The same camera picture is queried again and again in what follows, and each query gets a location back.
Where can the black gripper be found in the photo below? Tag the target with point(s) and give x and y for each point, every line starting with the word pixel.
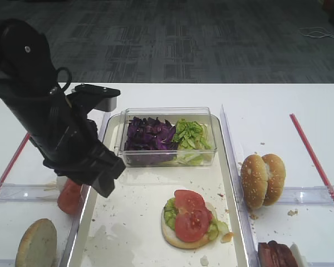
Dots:
pixel 68 141

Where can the red tomato slices stack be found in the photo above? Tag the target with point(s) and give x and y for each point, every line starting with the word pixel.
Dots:
pixel 69 199

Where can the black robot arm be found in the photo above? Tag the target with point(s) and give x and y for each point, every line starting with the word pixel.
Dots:
pixel 26 69

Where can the shredded green lettuce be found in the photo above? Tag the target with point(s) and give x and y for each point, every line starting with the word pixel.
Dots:
pixel 190 135

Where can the green lettuce leaf on bun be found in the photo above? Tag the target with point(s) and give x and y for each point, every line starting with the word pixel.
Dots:
pixel 215 228

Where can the white paper behind patties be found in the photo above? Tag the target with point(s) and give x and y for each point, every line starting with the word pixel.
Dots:
pixel 301 260

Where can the shredded purple cabbage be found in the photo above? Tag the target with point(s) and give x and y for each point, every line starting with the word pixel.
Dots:
pixel 150 134

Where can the clear plastic salad container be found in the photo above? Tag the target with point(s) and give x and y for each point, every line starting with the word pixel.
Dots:
pixel 166 157

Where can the white rectangular metal tray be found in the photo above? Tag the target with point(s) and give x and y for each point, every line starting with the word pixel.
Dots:
pixel 125 228

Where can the left red straw strip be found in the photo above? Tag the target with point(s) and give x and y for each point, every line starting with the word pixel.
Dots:
pixel 14 159

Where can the red straw strip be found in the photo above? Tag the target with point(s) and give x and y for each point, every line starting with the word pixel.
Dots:
pixel 312 155
pixel 14 159

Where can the left clear acrylic divider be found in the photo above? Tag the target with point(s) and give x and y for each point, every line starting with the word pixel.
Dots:
pixel 79 222

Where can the clear acrylic divider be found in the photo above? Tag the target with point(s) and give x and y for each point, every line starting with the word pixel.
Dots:
pixel 250 251
pixel 79 222

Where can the upright bun half left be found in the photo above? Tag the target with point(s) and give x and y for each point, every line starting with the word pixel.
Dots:
pixel 38 246

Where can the clear holder upper left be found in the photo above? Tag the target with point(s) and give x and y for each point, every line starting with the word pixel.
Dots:
pixel 28 193

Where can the clear holder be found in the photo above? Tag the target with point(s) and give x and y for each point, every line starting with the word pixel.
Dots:
pixel 317 195
pixel 28 193

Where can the sesame bun left half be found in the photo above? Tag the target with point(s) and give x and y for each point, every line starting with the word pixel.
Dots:
pixel 254 181

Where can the sesame bun half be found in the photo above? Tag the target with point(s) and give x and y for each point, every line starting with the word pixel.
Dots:
pixel 276 177
pixel 254 181

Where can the right clear acrylic divider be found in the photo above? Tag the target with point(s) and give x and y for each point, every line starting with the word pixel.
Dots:
pixel 250 251

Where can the sesame bun right half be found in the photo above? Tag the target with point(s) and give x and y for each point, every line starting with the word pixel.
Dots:
pixel 276 177

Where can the clear holder upper right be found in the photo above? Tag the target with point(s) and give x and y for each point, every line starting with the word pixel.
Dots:
pixel 317 195

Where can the right red straw strip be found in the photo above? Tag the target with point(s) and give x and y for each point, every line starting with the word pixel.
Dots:
pixel 312 155

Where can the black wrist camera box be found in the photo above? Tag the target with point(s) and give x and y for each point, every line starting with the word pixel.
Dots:
pixel 88 97

